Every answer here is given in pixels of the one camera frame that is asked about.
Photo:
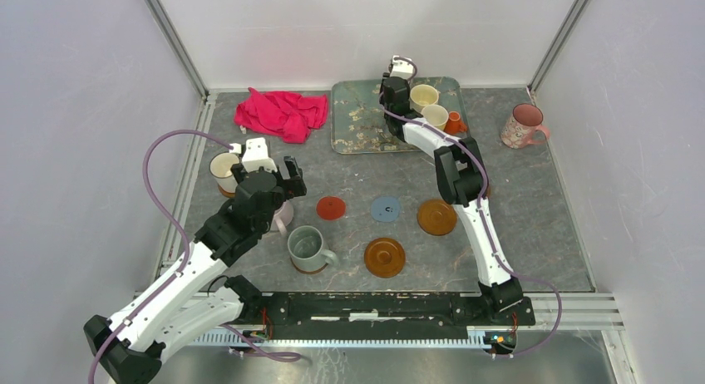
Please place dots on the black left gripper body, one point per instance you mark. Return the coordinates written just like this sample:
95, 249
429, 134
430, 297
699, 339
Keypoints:
286, 189

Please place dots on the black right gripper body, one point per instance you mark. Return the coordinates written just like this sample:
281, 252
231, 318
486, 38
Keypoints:
406, 84

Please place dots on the lilac ceramic mug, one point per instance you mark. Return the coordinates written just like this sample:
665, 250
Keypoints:
282, 218

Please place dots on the yellow ceramic mug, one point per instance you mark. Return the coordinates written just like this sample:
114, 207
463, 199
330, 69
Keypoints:
436, 115

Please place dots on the white mug black handle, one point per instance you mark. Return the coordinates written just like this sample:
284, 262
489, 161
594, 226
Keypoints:
220, 168

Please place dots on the green floral serving tray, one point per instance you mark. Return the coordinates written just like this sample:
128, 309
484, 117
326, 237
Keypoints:
358, 123

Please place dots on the grey-green ceramic mug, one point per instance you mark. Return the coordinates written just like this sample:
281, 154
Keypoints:
307, 248

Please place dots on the red round coaster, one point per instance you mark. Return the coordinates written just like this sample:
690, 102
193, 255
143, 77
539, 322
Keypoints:
331, 208

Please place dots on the glossy wooden ridged coaster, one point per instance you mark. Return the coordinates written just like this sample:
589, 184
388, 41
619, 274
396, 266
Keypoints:
309, 270

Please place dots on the blue round coaster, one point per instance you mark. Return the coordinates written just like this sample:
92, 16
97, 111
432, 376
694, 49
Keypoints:
385, 209

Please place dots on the pink floral patterned mug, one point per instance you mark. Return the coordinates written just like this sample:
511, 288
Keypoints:
524, 127

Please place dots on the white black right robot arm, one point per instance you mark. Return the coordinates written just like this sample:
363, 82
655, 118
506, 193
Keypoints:
462, 182

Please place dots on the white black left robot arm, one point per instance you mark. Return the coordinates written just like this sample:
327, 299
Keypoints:
132, 344

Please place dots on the brown wooden coaster far left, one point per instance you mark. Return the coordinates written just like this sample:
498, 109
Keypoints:
227, 190

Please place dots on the small orange cup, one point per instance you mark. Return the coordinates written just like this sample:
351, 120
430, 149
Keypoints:
455, 124

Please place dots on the cream yellow mug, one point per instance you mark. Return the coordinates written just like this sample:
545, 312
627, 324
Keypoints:
423, 95

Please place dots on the crumpled red cloth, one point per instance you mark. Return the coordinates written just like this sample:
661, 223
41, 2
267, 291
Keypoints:
288, 115

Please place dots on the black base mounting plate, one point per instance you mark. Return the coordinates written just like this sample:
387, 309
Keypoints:
378, 316

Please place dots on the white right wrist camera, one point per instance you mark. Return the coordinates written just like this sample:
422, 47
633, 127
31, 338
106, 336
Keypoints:
402, 67

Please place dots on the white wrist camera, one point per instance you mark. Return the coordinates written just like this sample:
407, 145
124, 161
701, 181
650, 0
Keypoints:
402, 67
256, 156

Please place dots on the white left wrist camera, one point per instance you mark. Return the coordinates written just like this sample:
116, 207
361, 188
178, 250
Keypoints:
256, 156

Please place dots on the white toothed cable rail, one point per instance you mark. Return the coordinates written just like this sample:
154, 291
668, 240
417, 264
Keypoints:
221, 337

